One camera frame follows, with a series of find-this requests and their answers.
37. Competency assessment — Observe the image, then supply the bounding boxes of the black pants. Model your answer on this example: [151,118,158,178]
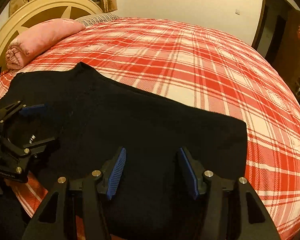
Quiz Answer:
[0,63,247,239]

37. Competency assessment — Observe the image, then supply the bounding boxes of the pink folded blanket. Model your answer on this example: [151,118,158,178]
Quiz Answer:
[5,18,86,70]

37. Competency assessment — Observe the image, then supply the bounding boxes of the striped pillow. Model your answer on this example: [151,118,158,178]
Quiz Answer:
[75,12,120,27]

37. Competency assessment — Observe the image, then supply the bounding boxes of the cream wooden headboard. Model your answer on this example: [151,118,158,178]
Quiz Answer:
[0,0,103,70]

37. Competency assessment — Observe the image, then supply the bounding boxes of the red plaid bed sheet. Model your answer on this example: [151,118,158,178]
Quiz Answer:
[0,17,300,240]

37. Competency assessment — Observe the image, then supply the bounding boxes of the brown wooden door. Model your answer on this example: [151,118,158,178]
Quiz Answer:
[272,8,300,91]

